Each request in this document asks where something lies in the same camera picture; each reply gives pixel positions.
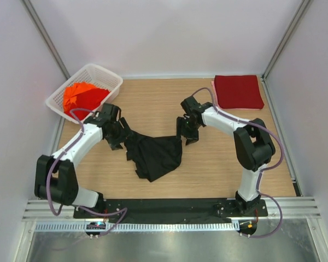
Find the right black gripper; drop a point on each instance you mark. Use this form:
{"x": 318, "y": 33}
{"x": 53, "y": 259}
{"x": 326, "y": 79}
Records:
{"x": 191, "y": 137}

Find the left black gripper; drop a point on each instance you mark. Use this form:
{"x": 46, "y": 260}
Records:
{"x": 126, "y": 132}

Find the black t-shirt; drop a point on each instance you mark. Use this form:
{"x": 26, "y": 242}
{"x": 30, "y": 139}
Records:
{"x": 154, "y": 157}

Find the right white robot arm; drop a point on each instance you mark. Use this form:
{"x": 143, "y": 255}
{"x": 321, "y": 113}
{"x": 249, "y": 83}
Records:
{"x": 253, "y": 144}

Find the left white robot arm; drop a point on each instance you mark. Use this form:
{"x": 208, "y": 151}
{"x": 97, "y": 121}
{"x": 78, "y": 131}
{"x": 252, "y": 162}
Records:
{"x": 56, "y": 179}

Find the red t-shirt in basket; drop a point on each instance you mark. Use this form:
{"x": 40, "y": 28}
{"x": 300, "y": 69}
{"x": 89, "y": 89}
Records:
{"x": 90, "y": 100}

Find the folded dark red t-shirt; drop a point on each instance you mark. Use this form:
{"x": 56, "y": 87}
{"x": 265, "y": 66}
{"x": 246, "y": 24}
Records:
{"x": 239, "y": 91}

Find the orange t-shirt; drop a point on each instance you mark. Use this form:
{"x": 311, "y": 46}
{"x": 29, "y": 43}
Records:
{"x": 71, "y": 94}

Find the white plastic basket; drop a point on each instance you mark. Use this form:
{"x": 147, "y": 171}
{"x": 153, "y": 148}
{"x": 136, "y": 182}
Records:
{"x": 92, "y": 74}

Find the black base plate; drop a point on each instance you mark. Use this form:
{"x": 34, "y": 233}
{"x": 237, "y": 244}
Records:
{"x": 182, "y": 211}

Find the white slotted cable duct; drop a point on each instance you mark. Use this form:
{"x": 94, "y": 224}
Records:
{"x": 96, "y": 226}

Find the aluminium frame rail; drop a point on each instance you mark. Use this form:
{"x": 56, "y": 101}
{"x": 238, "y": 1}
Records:
{"x": 292, "y": 207}

